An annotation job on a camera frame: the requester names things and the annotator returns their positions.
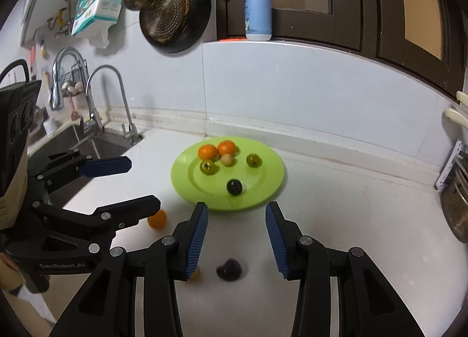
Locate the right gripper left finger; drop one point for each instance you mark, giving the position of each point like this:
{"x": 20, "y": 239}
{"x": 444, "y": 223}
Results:
{"x": 105, "y": 304}

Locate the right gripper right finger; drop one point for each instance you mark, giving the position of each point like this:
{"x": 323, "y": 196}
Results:
{"x": 368, "y": 303}

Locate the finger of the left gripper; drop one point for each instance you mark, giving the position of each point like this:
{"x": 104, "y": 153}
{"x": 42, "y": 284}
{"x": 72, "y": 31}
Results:
{"x": 124, "y": 210}
{"x": 60, "y": 169}

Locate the green tomato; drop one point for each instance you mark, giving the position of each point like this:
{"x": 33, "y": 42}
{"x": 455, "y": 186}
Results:
{"x": 208, "y": 167}
{"x": 253, "y": 160}

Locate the dark plum back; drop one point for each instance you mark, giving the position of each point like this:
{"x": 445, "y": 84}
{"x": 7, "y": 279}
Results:
{"x": 230, "y": 270}

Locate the dark plum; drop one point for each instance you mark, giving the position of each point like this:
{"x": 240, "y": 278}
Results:
{"x": 230, "y": 270}
{"x": 234, "y": 187}

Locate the tan longan back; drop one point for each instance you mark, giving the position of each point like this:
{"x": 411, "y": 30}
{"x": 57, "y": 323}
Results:
{"x": 228, "y": 160}

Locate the green tomato front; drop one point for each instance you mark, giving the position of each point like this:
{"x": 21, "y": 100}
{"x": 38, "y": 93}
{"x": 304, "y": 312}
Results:
{"x": 253, "y": 160}

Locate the large orange mandarin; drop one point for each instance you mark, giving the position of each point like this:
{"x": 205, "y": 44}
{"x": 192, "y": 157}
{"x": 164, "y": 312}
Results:
{"x": 196, "y": 275}

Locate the person's left hand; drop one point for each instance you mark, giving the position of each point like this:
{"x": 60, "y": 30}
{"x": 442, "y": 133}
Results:
{"x": 12, "y": 278}

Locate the stainless steel sink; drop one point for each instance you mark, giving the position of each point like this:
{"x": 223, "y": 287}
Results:
{"x": 67, "y": 145}

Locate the large chrome faucet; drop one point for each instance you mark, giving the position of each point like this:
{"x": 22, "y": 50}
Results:
{"x": 56, "y": 101}

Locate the thin gooseneck faucet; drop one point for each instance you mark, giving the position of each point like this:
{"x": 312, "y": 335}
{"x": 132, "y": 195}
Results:
{"x": 95, "y": 124}

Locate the steel pot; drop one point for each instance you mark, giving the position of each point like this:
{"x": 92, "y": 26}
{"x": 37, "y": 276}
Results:
{"x": 454, "y": 205}

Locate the green plate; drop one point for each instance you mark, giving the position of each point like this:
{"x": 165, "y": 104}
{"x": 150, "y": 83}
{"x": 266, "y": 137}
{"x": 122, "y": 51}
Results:
{"x": 260, "y": 183}

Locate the dish drying rack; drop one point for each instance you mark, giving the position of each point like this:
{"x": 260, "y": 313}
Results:
{"x": 446, "y": 175}

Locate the tissue paper pack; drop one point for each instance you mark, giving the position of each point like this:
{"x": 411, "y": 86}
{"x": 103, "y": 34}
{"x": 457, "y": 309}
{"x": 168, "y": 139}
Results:
{"x": 93, "y": 18}

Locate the black frying pan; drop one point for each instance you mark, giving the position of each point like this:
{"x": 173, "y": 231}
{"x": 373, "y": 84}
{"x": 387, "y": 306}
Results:
{"x": 174, "y": 26}

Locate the blue white soap bottle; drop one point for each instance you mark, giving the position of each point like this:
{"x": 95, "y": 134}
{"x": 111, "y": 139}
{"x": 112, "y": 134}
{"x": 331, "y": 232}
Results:
{"x": 258, "y": 20}

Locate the black wire basket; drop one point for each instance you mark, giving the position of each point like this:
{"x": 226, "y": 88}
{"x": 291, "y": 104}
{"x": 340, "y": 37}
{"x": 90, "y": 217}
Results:
{"x": 72, "y": 82}

